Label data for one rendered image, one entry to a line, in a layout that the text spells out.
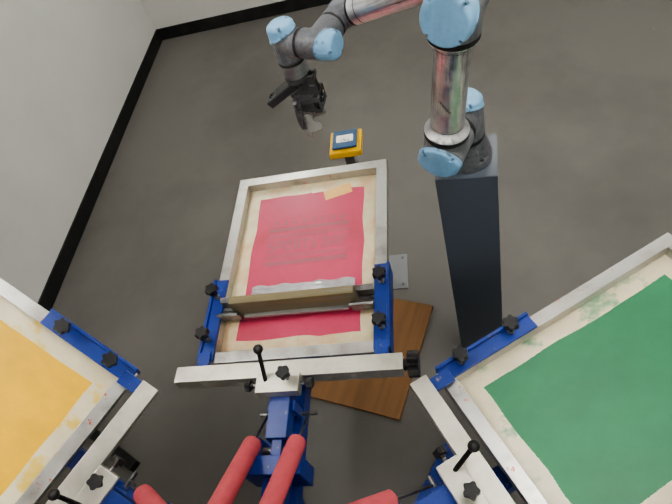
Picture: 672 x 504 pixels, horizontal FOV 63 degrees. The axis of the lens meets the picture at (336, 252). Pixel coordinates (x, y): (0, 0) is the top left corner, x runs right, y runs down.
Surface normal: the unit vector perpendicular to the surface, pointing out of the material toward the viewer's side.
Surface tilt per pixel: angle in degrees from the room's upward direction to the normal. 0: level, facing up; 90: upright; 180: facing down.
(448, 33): 82
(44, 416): 32
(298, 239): 0
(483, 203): 90
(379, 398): 0
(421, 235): 0
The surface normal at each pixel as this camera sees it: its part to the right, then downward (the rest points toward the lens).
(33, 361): 0.22, -0.33
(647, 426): -0.25, -0.58
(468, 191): -0.14, 0.81
